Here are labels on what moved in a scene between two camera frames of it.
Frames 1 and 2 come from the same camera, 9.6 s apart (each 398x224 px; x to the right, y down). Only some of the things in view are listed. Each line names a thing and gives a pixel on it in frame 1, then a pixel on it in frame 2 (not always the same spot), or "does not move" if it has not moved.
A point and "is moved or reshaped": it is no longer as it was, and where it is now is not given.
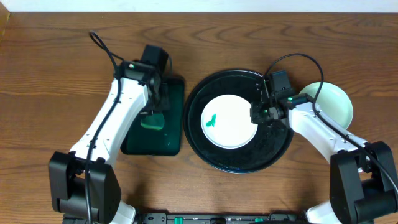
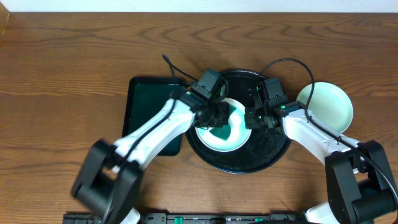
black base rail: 228,218 does not move
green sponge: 155,121 is moved or reshaped
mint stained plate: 332,99 does not move
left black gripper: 157,101 to 218,115
